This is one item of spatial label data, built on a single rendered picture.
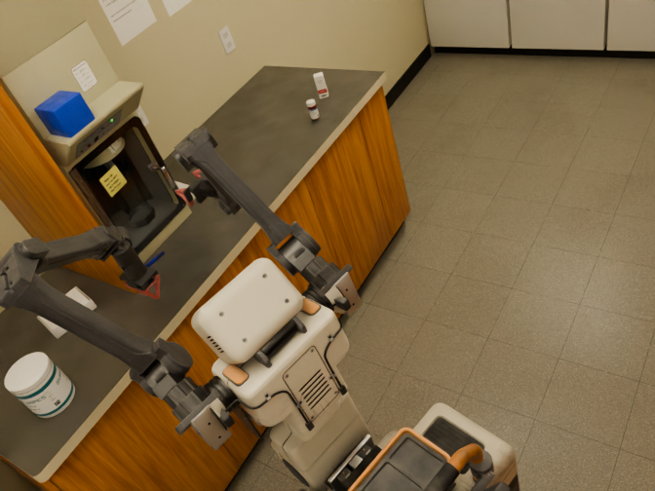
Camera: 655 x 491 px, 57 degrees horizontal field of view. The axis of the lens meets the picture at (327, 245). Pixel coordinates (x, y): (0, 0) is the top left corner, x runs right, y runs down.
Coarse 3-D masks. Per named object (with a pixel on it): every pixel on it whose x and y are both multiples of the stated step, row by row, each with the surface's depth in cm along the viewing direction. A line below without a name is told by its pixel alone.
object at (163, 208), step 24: (120, 144) 197; (144, 144) 205; (72, 168) 185; (96, 168) 192; (120, 168) 199; (144, 168) 207; (96, 192) 193; (120, 192) 201; (144, 192) 209; (168, 192) 217; (120, 216) 203; (144, 216) 211; (168, 216) 220; (144, 240) 213
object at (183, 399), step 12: (180, 384) 131; (192, 384) 133; (168, 396) 130; (180, 396) 130; (192, 396) 130; (204, 396) 132; (216, 396) 131; (180, 408) 129; (192, 408) 129; (180, 420) 130; (180, 432) 127
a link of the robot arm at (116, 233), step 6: (108, 228) 162; (114, 228) 171; (120, 228) 172; (108, 234) 160; (114, 234) 162; (120, 234) 165; (126, 234) 171; (120, 240) 162; (114, 246) 163; (108, 252) 163; (102, 258) 164
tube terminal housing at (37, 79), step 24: (48, 48) 172; (72, 48) 178; (96, 48) 185; (24, 72) 168; (48, 72) 174; (96, 72) 186; (24, 96) 169; (48, 96) 175; (96, 96) 188; (96, 144) 191; (96, 216) 197
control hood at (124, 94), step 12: (120, 84) 191; (132, 84) 188; (108, 96) 186; (120, 96) 184; (132, 96) 186; (96, 108) 182; (108, 108) 180; (120, 108) 184; (132, 108) 193; (96, 120) 177; (120, 120) 192; (84, 132) 174; (48, 144) 177; (60, 144) 173; (72, 144) 172; (60, 156) 178; (72, 156) 179
